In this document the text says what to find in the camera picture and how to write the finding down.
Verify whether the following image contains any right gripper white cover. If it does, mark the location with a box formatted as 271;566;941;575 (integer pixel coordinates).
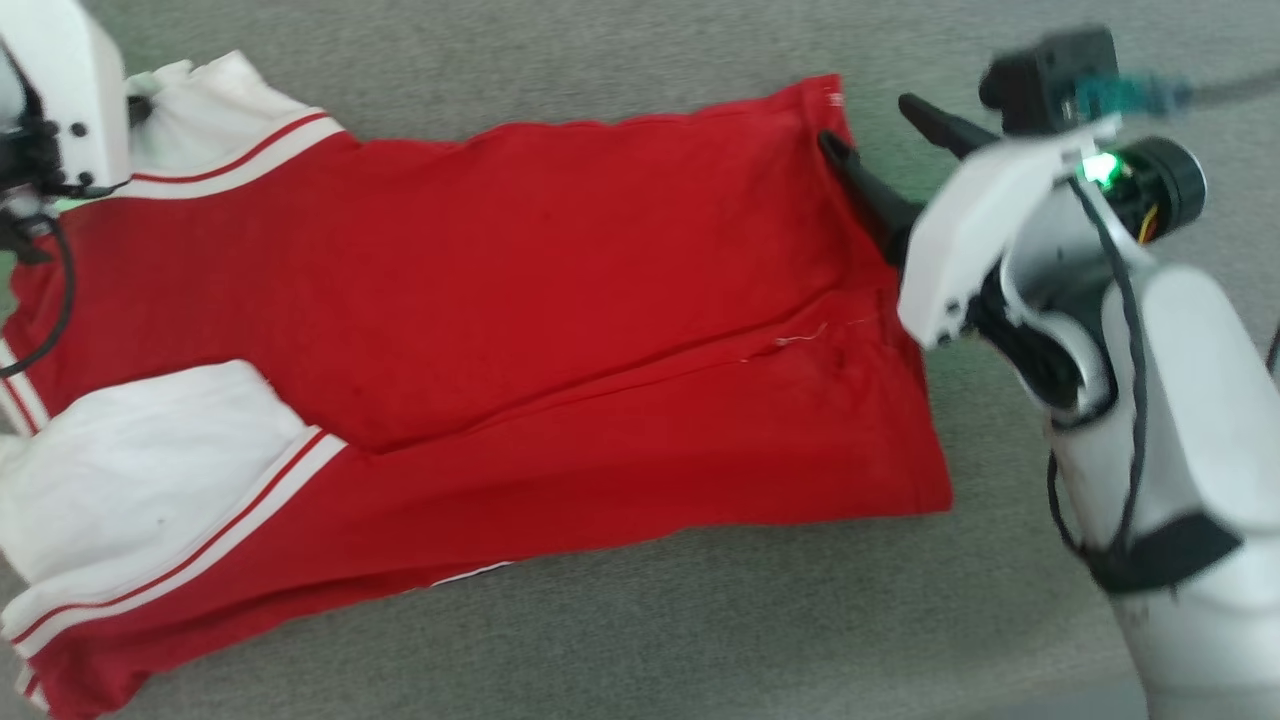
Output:
818;92;1208;426

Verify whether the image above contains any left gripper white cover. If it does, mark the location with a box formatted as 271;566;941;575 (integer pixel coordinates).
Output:
0;0;163;263

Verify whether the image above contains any red and white shirt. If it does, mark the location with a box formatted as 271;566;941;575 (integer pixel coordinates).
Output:
0;50;953;720

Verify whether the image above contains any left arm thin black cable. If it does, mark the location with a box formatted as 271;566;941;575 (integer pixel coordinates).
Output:
0;210;77;379

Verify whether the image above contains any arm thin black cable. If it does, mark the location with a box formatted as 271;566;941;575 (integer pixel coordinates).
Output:
1045;180;1151;561
0;210;77;379

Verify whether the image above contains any right camera cable teal plug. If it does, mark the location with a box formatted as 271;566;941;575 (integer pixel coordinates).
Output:
1075;62;1280;117

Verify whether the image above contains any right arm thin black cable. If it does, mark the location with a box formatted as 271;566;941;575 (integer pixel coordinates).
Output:
1045;180;1151;561

